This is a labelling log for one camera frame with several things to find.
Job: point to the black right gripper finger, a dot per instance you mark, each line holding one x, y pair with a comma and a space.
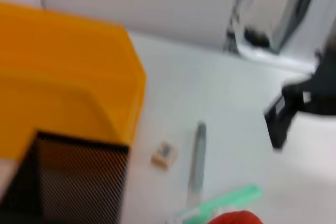
281, 121

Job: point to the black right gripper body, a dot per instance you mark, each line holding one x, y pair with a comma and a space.
320, 90

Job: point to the green pen with white cap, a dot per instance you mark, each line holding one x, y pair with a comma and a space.
231, 197

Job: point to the orange fruit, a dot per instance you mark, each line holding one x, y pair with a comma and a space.
236, 218

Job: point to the gray pen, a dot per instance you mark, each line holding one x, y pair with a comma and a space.
197, 161

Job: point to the beige eraser with barcode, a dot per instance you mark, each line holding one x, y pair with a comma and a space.
165, 154

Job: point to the black mesh pen holder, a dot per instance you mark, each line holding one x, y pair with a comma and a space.
65, 182

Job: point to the white lift column stand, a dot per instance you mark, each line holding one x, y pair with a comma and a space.
262, 11

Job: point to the yellow plastic bin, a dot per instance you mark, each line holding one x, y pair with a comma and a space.
65, 77

